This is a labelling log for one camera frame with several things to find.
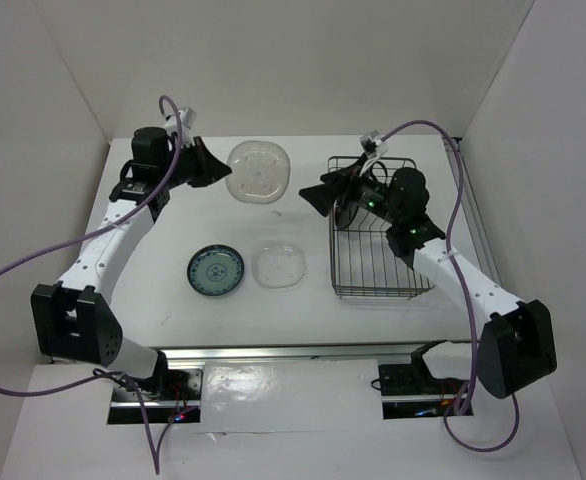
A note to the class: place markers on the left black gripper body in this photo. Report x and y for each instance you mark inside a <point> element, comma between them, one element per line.
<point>182,173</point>

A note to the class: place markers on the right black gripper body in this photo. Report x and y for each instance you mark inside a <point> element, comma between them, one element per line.
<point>372,196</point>

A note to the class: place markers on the black round plate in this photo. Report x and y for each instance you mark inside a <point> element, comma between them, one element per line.
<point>344,214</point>

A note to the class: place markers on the smoky glass square plate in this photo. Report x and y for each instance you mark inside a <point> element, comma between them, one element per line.
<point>260,172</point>

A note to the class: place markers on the blue patterned round plate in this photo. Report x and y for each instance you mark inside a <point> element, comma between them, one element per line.
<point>215,270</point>

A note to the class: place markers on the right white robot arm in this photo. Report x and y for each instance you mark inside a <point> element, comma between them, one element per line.
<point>512,341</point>

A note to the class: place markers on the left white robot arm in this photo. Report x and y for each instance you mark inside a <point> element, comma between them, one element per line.
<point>73,318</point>

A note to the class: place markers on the clear glass square plate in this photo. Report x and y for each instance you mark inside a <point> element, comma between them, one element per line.
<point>278,265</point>

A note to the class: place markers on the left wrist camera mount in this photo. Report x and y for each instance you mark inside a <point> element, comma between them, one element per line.
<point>180,124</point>

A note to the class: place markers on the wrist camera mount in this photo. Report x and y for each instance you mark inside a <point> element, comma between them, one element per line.
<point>374,147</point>
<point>180,124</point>

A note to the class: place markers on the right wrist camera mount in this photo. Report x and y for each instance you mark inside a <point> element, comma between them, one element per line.
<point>374,147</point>

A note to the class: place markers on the grey wire dish rack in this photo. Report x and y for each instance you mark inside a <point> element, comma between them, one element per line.
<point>362,262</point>

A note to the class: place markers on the aluminium rail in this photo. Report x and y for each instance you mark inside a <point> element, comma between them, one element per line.
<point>251,353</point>

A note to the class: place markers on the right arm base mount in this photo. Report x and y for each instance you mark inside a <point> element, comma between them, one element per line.
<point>410,391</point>

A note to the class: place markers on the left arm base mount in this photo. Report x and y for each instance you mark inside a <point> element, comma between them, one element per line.
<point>178,401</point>

